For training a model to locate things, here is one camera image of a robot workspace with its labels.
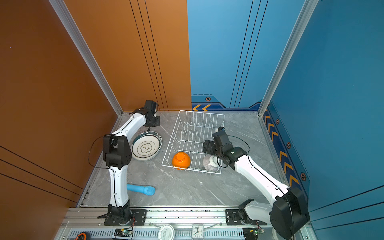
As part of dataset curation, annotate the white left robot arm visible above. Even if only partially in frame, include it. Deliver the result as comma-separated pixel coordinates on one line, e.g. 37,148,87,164
100,100,160,226

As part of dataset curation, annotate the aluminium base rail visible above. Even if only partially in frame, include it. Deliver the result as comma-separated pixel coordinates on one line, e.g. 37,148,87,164
54,204,283,240

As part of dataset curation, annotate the striped ceramic bowl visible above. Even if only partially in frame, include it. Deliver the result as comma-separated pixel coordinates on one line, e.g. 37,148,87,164
203,155,219,172

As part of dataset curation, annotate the small white alarm clock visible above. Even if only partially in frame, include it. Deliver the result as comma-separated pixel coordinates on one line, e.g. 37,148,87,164
191,224,205,240

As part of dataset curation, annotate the aluminium corner post left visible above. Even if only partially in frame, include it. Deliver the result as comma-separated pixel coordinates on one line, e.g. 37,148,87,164
49,0,124,116

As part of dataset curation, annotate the orange bowl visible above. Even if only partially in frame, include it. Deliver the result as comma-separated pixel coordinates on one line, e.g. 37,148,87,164
172,152,191,170

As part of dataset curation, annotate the aluminium corner post right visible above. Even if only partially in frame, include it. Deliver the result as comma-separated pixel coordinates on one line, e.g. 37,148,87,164
258,0,319,117

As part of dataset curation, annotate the blue toy microphone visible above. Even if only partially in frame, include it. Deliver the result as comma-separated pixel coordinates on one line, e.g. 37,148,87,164
127,184,156,196

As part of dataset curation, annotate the white round container lid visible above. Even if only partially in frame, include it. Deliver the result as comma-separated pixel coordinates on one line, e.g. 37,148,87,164
158,225,176,240

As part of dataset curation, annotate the white plate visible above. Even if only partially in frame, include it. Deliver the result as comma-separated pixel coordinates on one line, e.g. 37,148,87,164
131,131,163,161

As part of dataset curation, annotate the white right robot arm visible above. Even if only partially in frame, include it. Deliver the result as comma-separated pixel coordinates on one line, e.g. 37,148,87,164
202,140,310,240

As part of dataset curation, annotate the orange black tape measure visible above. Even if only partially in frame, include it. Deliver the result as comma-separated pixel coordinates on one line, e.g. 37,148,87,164
75,232,91,240

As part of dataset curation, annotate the small circuit board right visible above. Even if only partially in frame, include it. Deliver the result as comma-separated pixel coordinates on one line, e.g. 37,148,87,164
243,228,265,240

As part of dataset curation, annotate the white wire dish rack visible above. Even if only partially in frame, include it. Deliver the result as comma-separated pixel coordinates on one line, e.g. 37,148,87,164
162,110,225,175

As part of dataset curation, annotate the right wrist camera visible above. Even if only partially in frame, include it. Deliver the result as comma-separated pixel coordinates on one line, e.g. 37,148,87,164
212,127,234,152

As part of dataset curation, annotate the green circuit board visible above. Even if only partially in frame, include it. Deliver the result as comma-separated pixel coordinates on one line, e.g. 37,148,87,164
114,228,133,240

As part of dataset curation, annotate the aluminium corner post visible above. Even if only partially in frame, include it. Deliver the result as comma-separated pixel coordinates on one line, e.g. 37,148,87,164
258,0,319,117
49,0,124,116

